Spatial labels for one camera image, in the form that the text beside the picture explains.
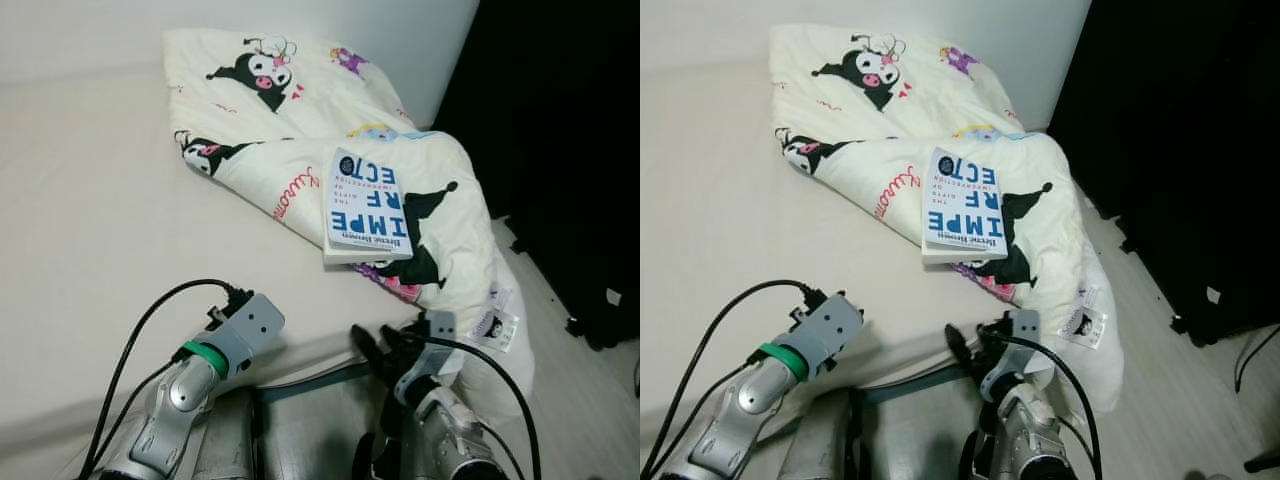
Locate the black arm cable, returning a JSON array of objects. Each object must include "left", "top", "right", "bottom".
[
  {"left": 645, "top": 280, "right": 831, "bottom": 480},
  {"left": 1000, "top": 335, "right": 1104, "bottom": 480},
  {"left": 425, "top": 335, "right": 543, "bottom": 480},
  {"left": 78, "top": 280, "right": 256, "bottom": 480}
]

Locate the tall black wardrobe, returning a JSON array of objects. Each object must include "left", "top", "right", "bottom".
[
  {"left": 1045, "top": 0, "right": 1280, "bottom": 346},
  {"left": 430, "top": 0, "right": 641, "bottom": 353}
]

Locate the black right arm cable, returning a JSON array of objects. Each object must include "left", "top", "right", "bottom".
[
  {"left": 1000, "top": 335, "right": 1104, "bottom": 480},
  {"left": 425, "top": 335, "right": 543, "bottom": 480}
]

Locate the dark teal bed frame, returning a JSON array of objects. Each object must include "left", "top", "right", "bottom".
[
  {"left": 250, "top": 360, "right": 401, "bottom": 401},
  {"left": 850, "top": 360, "right": 986, "bottom": 401}
]

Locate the cream cartoon print blanket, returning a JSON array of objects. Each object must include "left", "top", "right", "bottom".
[
  {"left": 768, "top": 25, "right": 1126, "bottom": 416},
  {"left": 163, "top": 27, "right": 536, "bottom": 416}
]

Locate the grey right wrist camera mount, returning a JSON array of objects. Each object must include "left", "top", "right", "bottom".
[
  {"left": 405, "top": 310, "right": 459, "bottom": 386},
  {"left": 985, "top": 310, "right": 1041, "bottom": 396}
]

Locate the grey left robot leg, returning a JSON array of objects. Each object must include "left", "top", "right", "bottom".
[
  {"left": 780, "top": 390, "right": 861, "bottom": 480},
  {"left": 195, "top": 390, "right": 266, "bottom": 480}
]

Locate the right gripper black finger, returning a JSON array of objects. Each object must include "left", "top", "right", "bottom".
[
  {"left": 945, "top": 323, "right": 981, "bottom": 371},
  {"left": 350, "top": 325, "right": 389, "bottom": 373}
]

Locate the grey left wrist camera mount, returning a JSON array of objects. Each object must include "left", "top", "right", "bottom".
[
  {"left": 205, "top": 293, "right": 286, "bottom": 373},
  {"left": 785, "top": 292, "right": 866, "bottom": 373}
]

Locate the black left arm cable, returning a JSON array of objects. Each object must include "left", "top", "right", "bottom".
[
  {"left": 645, "top": 280, "right": 831, "bottom": 480},
  {"left": 78, "top": 280, "right": 256, "bottom": 480}
]

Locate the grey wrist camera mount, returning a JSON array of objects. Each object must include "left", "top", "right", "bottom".
[
  {"left": 985, "top": 310, "right": 1041, "bottom": 396},
  {"left": 785, "top": 292, "right": 866, "bottom": 373},
  {"left": 205, "top": 293, "right": 286, "bottom": 373},
  {"left": 405, "top": 310, "right": 459, "bottom": 386}
]

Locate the white book with blue letters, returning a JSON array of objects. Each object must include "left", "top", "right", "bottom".
[
  {"left": 322, "top": 147, "right": 414, "bottom": 268},
  {"left": 920, "top": 147, "right": 1009, "bottom": 266}
]

